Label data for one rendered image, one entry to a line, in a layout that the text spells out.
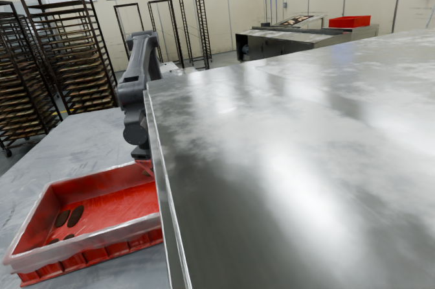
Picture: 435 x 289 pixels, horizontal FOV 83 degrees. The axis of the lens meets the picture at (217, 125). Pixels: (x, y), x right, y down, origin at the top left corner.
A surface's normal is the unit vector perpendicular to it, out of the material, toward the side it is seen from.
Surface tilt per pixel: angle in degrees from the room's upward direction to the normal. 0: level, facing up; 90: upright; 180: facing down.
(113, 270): 0
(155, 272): 0
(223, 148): 0
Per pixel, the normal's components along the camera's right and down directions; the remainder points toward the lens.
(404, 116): -0.13, -0.90
